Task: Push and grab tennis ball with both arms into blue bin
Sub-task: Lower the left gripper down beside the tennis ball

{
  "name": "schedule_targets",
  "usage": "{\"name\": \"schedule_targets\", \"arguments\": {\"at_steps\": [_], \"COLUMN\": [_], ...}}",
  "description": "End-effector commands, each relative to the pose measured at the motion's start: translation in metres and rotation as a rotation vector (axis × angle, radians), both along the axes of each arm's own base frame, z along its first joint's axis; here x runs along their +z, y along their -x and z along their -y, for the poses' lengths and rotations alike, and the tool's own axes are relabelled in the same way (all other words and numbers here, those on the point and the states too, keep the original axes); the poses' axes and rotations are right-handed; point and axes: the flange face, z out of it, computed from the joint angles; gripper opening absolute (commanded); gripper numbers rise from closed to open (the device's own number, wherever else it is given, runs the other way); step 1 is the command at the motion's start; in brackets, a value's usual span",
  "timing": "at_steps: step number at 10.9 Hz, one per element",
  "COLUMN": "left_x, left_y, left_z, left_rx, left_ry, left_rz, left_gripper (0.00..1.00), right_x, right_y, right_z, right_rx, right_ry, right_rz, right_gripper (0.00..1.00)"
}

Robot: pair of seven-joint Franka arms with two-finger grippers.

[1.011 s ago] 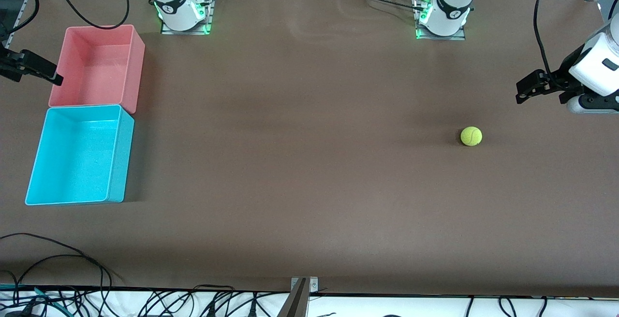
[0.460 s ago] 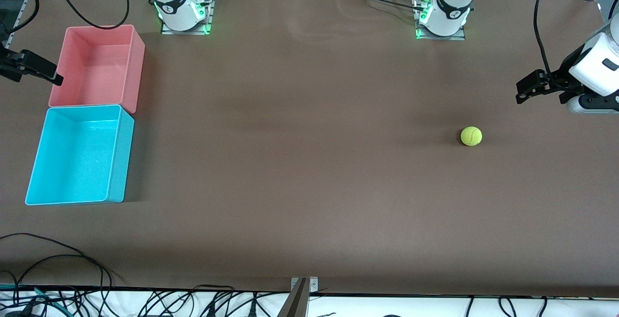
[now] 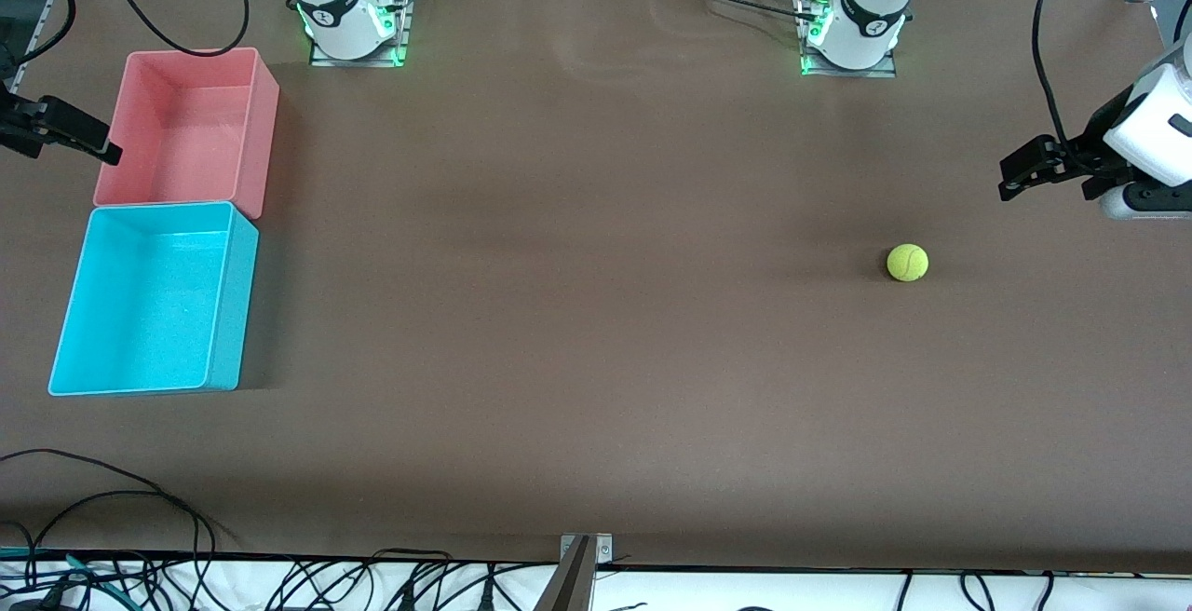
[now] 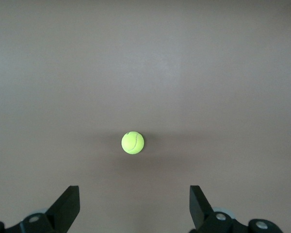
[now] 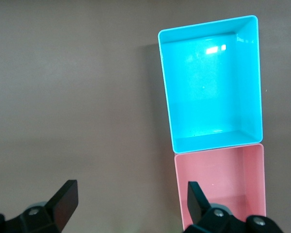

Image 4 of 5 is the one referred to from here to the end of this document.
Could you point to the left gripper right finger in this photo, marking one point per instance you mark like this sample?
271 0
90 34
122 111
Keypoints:
198 208

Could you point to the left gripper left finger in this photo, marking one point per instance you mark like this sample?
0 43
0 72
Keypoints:
68 206

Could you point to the yellow-green tennis ball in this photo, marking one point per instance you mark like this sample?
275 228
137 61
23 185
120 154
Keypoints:
132 142

